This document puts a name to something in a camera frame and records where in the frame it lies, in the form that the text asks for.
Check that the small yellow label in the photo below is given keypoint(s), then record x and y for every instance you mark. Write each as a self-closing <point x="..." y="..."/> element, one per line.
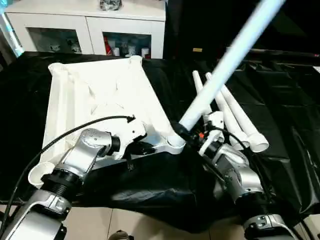
<point x="197" y="49"/>

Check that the black flat monitor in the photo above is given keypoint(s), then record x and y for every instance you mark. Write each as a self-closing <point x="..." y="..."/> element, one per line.
<point x="287" y="50"/>

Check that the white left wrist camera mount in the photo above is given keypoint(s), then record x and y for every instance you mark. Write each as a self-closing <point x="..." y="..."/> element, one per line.
<point x="130" y="135"/>

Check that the pale teal translucent object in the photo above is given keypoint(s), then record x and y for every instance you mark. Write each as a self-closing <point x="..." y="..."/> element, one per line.
<point x="11" y="35"/>

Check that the black glossy mat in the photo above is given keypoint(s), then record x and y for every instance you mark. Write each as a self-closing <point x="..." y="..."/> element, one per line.
<point x="162" y="185"/>

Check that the white plastic table top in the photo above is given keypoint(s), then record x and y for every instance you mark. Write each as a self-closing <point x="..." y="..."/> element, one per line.
<point x="100" y="82"/>

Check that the dark brown rounded object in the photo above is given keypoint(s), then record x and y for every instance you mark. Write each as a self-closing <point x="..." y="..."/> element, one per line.
<point x="121" y="235"/>

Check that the white glass door cabinet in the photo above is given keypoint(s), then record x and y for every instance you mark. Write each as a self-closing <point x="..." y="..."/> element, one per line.
<point x="87" y="22"/>

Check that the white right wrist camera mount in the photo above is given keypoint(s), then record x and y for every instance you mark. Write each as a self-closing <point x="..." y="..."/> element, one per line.
<point x="215" y="122"/>

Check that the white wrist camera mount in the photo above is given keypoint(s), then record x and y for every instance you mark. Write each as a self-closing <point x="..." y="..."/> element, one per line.
<point x="215" y="122"/>
<point x="130" y="135"/>

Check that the red package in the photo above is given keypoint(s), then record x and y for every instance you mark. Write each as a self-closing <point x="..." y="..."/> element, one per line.
<point x="107" y="46"/>

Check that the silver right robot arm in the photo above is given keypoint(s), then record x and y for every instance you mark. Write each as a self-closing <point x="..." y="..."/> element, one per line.
<point x="237" y="170"/>

